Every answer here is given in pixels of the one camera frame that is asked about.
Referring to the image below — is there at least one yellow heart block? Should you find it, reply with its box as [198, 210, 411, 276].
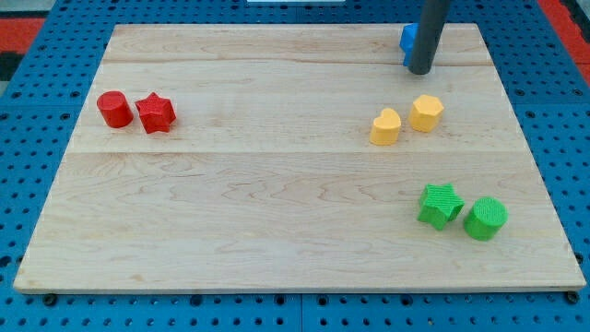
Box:
[370, 108, 402, 146]

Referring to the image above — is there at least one yellow hexagon block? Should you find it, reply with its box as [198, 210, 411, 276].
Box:
[408, 95, 444, 133]

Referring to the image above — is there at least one light wooden board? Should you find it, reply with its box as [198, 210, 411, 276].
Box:
[14, 23, 586, 294]

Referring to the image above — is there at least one red star block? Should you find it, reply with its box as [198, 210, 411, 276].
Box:
[135, 92, 176, 134]

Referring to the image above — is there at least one green star block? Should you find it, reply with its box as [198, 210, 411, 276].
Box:
[417, 184, 465, 231]

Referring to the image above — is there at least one blue block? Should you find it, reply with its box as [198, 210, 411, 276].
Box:
[399, 23, 419, 66]

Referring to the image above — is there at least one red cylinder block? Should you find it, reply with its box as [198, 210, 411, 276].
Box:
[96, 90, 134, 128]

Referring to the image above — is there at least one green cylinder block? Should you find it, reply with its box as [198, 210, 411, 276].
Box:
[464, 196, 509, 241]

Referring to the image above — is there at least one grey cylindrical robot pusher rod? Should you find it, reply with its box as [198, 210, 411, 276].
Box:
[408, 0, 451, 75]

